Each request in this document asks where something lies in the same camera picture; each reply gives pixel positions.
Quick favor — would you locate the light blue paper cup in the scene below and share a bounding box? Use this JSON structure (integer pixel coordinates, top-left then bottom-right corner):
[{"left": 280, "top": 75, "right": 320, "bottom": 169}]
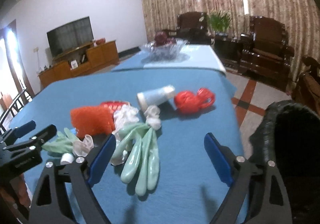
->
[{"left": 137, "top": 85, "right": 176, "bottom": 112}]

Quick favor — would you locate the potted green plant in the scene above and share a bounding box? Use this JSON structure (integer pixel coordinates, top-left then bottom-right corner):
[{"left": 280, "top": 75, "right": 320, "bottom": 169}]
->
[{"left": 207, "top": 10, "right": 232, "bottom": 34}]

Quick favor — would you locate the green rubber glove left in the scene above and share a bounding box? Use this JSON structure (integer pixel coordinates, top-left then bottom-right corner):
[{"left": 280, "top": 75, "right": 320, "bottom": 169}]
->
[{"left": 42, "top": 128, "right": 79, "bottom": 154}]

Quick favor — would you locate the glass fruit bowl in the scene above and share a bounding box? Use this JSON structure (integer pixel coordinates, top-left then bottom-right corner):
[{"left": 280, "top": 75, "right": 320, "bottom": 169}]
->
[{"left": 139, "top": 39, "right": 188, "bottom": 62}]

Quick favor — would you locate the black trash bin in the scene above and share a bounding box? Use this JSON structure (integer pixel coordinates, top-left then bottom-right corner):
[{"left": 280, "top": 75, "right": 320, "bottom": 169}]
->
[{"left": 249, "top": 100, "right": 319, "bottom": 223}]

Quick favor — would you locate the red plastic bag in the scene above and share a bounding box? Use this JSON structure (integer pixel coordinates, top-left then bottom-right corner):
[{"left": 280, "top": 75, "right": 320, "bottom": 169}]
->
[{"left": 174, "top": 88, "right": 216, "bottom": 115}]

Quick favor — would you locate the green rubber glove right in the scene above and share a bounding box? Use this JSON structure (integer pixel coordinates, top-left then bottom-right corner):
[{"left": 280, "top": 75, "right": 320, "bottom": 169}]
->
[{"left": 111, "top": 122, "right": 160, "bottom": 196}]

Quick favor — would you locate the small white bottle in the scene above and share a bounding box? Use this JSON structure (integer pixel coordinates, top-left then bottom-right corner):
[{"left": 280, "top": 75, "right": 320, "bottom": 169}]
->
[{"left": 60, "top": 153, "right": 75, "bottom": 165}]

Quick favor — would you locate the dark wooden side table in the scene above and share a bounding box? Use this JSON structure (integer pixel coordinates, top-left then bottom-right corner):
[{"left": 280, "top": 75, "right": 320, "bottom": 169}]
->
[{"left": 213, "top": 35, "right": 243, "bottom": 70}]

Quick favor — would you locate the dark wooden armchair left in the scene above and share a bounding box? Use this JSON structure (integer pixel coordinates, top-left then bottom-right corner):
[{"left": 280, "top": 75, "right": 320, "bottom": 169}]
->
[{"left": 162, "top": 12, "right": 212, "bottom": 45}]

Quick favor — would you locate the green rubber glove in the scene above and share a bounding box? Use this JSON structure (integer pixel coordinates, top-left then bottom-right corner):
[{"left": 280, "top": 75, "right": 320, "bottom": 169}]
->
[
  {"left": 111, "top": 122, "right": 160, "bottom": 196},
  {"left": 42, "top": 128, "right": 79, "bottom": 154}
]

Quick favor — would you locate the small white crumpled wad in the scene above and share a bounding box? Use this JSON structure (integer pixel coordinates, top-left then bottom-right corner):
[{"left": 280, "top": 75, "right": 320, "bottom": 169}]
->
[{"left": 144, "top": 105, "right": 162, "bottom": 130}]

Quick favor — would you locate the dark wooden armchair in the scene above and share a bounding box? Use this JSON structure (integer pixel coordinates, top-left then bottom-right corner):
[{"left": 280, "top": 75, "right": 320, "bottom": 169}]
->
[
  {"left": 162, "top": 12, "right": 212, "bottom": 45},
  {"left": 238, "top": 16, "right": 295, "bottom": 91}
]

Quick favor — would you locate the clear plastic cup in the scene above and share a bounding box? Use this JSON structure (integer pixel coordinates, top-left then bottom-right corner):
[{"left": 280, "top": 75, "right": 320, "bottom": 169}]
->
[{"left": 73, "top": 134, "right": 94, "bottom": 157}]

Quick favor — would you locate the dark red fruit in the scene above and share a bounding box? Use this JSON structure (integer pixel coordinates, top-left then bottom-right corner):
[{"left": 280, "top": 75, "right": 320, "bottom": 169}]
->
[{"left": 153, "top": 31, "right": 176, "bottom": 47}]

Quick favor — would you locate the dark wooden armchair right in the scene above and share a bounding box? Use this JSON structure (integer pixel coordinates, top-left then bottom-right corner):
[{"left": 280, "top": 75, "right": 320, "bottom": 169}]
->
[{"left": 238, "top": 16, "right": 295, "bottom": 91}]

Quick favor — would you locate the white tissue behind net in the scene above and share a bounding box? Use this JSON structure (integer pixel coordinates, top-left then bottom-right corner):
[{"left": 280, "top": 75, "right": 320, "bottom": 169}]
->
[{"left": 100, "top": 101, "right": 139, "bottom": 134}]

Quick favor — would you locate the wooden chair far right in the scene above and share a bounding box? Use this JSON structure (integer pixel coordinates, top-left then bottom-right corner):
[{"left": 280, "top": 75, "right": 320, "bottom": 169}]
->
[{"left": 292, "top": 56, "right": 320, "bottom": 115}]

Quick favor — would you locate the flat screen television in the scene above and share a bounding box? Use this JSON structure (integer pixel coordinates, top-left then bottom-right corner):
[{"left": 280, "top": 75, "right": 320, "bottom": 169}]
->
[{"left": 47, "top": 16, "right": 94, "bottom": 57}]

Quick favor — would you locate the blue tablecloth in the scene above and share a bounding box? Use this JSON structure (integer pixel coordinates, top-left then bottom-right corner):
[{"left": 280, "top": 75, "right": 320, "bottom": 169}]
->
[{"left": 7, "top": 44, "right": 245, "bottom": 224}]

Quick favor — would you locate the white tissue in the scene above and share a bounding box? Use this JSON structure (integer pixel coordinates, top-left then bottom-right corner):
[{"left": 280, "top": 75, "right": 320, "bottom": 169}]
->
[
  {"left": 100, "top": 101, "right": 139, "bottom": 134},
  {"left": 110, "top": 150, "right": 129, "bottom": 166}
]

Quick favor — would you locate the orange foam net back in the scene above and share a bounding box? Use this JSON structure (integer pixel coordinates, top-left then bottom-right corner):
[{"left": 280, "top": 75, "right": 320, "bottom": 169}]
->
[{"left": 70, "top": 106, "right": 115, "bottom": 140}]

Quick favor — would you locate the wooden TV cabinet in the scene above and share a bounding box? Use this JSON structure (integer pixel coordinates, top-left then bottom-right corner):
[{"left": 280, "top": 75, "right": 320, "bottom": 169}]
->
[{"left": 39, "top": 40, "right": 119, "bottom": 88}]

